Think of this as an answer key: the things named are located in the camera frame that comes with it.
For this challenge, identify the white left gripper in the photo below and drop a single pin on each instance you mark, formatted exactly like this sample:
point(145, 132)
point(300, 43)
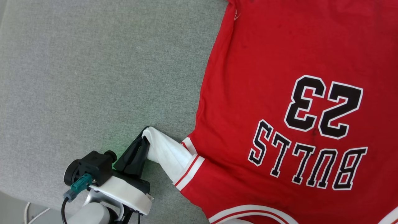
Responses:
point(124, 191)

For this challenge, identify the red and white basketball jersey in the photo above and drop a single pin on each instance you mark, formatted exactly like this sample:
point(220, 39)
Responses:
point(279, 93)

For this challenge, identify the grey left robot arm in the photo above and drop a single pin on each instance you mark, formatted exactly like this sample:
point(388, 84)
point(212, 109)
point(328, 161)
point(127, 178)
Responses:
point(90, 216)

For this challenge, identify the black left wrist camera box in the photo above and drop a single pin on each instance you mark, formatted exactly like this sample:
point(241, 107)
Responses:
point(93, 166)

